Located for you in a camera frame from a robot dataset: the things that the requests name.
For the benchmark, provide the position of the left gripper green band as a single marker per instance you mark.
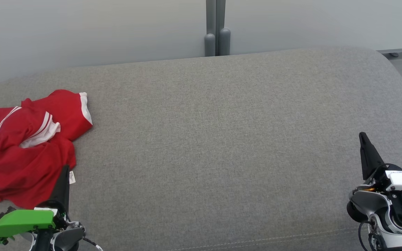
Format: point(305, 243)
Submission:
point(23, 221)

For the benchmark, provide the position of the red basketball jersey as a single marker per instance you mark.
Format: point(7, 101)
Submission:
point(19, 167)

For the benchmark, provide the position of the red shorts white stripe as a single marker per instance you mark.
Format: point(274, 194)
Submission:
point(65, 108)

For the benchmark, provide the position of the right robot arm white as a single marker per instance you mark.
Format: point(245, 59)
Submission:
point(368, 202)

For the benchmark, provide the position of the grey partition post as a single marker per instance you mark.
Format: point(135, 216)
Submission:
point(224, 42)
point(209, 45)

